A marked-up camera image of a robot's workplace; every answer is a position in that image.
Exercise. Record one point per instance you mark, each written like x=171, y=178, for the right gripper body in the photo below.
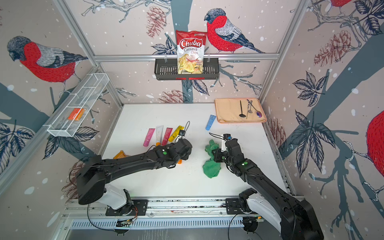
x=223, y=157

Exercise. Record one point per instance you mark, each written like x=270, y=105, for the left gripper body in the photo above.
x=185, y=157

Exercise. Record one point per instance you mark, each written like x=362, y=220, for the yellow toothpaste tube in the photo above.
x=175, y=133

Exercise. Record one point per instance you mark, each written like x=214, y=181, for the red pink toothpaste tube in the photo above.
x=167, y=136

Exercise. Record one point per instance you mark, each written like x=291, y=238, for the green cleaning cloth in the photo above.
x=210, y=168

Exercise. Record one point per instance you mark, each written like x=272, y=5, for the white toothpaste tube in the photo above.
x=159, y=134

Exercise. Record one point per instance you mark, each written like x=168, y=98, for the magenta toothpaste tube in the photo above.
x=148, y=137

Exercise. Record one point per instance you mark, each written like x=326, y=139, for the blue toothpaste tube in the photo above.
x=210, y=122

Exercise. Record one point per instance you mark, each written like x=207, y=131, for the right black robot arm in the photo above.
x=294, y=219

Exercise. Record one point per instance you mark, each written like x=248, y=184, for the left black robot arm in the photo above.
x=91, y=180

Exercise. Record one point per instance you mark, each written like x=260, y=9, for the black spoon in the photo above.
x=242, y=115

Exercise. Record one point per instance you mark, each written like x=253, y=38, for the pink tray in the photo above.
x=240, y=110

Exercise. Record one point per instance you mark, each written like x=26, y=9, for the iridescent purple spoon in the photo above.
x=259, y=114

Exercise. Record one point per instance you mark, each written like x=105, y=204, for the orange snack packet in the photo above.
x=120, y=155

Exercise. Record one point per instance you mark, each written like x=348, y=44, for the Chuba cassava chips bag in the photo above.
x=190, y=51

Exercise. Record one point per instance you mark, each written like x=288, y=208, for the orange packet in shelf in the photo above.
x=76, y=114

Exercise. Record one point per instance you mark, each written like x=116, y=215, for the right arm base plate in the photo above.
x=235, y=207

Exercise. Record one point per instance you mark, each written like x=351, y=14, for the patterned handle utensil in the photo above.
x=249, y=110

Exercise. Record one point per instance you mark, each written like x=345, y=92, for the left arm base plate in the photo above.
x=134, y=208

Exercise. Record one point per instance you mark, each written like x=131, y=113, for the black wire wall basket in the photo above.
x=172, y=70

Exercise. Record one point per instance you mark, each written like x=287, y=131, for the white wire wall shelf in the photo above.
x=91, y=87

